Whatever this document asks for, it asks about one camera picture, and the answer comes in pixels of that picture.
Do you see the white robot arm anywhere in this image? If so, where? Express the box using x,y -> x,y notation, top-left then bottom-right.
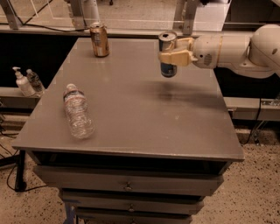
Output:
158,24 -> 280,79

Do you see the bottom drawer with knob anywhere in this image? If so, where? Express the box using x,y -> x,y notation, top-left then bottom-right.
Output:
76,207 -> 193,224

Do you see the clear plastic water bottle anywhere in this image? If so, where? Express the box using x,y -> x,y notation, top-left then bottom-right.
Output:
63,83 -> 95,139

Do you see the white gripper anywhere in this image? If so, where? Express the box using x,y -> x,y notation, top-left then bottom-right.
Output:
158,35 -> 222,69

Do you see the white pump dispenser bottle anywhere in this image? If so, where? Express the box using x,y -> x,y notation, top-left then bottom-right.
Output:
12,66 -> 35,97

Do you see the drawer with knob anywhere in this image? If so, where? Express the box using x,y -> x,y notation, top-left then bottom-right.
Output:
33,165 -> 223,196
59,191 -> 204,214
76,207 -> 193,224

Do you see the red bull can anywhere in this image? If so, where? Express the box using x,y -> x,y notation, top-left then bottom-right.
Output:
158,31 -> 177,78

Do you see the top drawer with knob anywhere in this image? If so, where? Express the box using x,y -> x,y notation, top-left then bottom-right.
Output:
33,165 -> 223,196

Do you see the middle drawer with knob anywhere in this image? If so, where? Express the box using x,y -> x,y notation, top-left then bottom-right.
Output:
59,191 -> 204,214

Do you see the grey drawer cabinet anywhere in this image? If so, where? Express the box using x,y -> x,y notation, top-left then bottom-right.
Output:
11,37 -> 245,224

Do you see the black floor cable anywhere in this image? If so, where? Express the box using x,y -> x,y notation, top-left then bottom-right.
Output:
0,125 -> 47,193

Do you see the small bottle on shelf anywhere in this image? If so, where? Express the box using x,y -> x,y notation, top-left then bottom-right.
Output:
26,69 -> 45,95

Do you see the black metal stand leg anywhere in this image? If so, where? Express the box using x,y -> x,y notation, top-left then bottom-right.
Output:
15,150 -> 26,192

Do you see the gold soda can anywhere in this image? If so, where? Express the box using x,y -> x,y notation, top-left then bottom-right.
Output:
89,22 -> 109,57

